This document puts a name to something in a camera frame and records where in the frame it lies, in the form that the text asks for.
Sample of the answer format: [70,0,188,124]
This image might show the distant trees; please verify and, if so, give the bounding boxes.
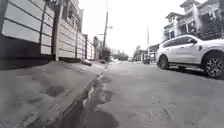
[113,45,142,62]

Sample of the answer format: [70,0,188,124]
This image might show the grey asphalt road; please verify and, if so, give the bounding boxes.
[63,60,224,128]

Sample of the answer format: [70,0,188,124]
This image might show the concrete kerb with gutter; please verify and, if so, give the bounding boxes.
[29,63,109,128]

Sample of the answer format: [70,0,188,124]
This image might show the parked vehicle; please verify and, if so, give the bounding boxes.
[141,53,156,65]

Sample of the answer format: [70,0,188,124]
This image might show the white slatted boundary wall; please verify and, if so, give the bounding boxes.
[0,0,96,70]

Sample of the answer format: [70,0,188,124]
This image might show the thin pole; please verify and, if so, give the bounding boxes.
[146,25,151,51]

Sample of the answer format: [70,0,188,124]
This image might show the building behind slatted wall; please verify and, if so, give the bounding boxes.
[54,0,85,34]

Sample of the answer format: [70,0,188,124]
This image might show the grey concrete sidewalk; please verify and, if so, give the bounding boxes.
[0,59,107,128]

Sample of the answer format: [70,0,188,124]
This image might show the dark object on sidewalk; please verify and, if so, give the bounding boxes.
[79,58,93,67]

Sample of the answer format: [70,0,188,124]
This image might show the green bush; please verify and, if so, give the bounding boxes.
[98,46,113,63]

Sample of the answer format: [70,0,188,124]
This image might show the multi-storey building with balconies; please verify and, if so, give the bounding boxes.
[161,0,224,43]

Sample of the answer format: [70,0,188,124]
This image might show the white car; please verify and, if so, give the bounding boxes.
[155,34,224,80]

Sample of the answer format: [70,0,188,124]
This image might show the utility pole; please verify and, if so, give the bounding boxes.
[97,9,114,51]

